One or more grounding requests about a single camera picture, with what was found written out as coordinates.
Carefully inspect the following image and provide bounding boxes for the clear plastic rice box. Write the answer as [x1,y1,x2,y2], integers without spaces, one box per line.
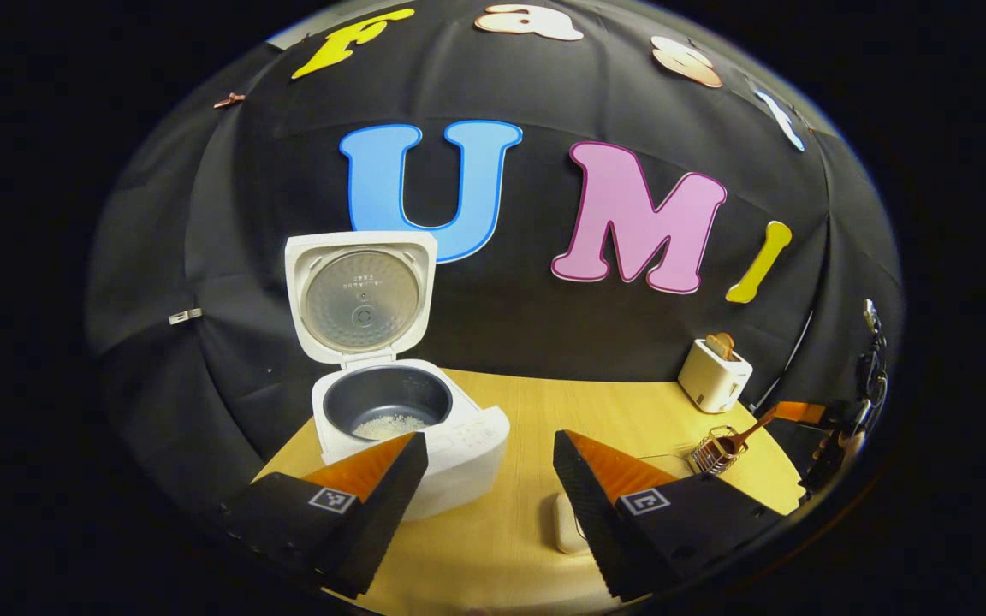
[551,453,699,557]

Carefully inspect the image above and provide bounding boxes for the wire chopstick holder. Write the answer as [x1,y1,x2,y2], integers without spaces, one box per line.
[688,425,749,477]

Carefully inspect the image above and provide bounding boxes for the black backdrop cloth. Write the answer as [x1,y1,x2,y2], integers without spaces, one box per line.
[86,0,905,514]

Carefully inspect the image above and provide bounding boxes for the white rice grains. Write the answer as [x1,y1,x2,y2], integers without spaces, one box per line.
[353,413,431,441]

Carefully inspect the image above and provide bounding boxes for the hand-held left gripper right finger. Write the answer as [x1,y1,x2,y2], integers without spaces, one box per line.
[552,429,789,603]

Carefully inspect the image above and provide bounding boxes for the white rice cooker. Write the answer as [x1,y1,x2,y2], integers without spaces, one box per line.
[285,231,511,521]

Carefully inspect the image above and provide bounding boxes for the white toaster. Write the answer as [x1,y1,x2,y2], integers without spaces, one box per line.
[679,338,753,414]

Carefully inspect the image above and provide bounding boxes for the brown wooden spoon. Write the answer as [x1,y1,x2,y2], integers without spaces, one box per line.
[710,406,781,459]

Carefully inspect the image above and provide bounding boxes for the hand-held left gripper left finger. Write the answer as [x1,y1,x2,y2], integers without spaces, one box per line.
[222,432,431,600]

